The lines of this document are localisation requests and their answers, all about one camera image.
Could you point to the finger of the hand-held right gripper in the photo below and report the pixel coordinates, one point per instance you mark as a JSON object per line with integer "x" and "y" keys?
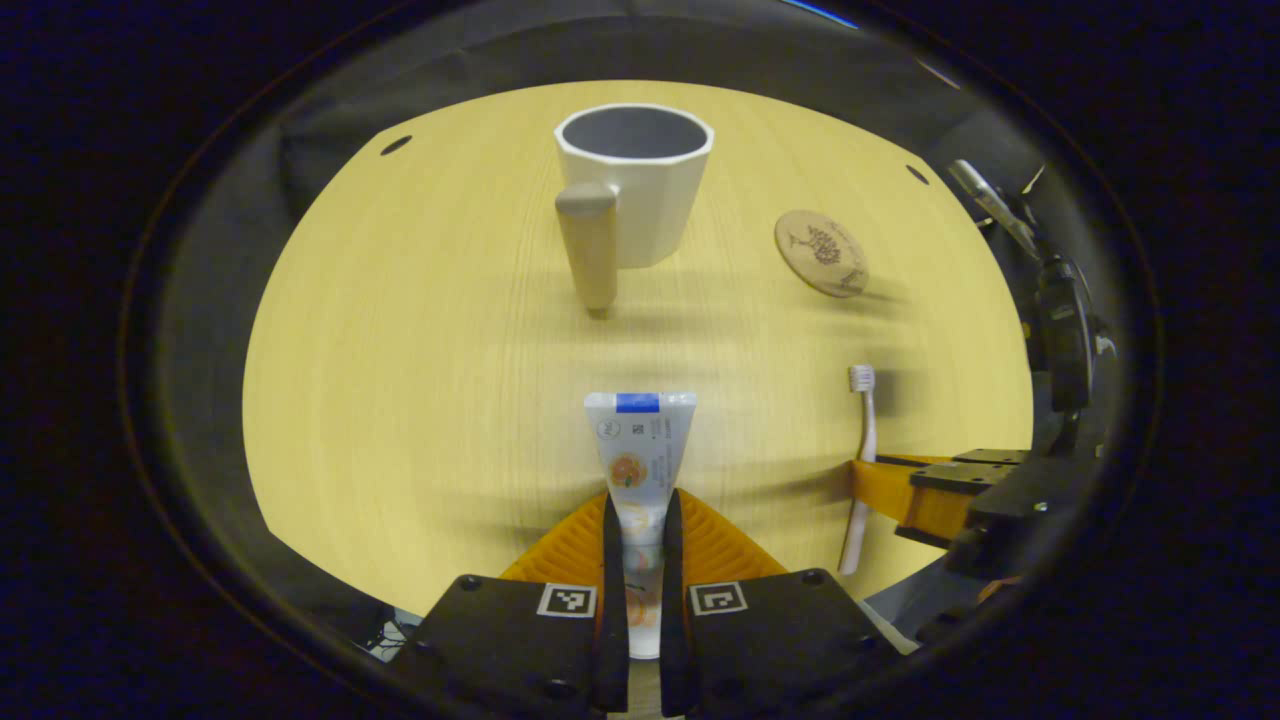
{"x": 990, "y": 457}
{"x": 930, "y": 505}

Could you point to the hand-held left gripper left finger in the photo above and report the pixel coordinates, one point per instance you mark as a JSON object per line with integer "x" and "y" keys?
{"x": 612, "y": 600}

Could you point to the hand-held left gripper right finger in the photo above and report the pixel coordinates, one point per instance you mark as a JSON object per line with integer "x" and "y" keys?
{"x": 673, "y": 600}

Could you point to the white toothbrush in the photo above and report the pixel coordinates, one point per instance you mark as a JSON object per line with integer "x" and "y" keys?
{"x": 864, "y": 440}

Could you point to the white toothpaste tube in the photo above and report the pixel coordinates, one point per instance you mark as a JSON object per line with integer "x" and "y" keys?
{"x": 640, "y": 460}

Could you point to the round wooden coaster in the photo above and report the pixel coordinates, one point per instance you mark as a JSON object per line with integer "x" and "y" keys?
{"x": 822, "y": 254}

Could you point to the black desk grommet hole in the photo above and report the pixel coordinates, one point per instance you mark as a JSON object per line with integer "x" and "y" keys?
{"x": 395, "y": 145}
{"x": 917, "y": 174}

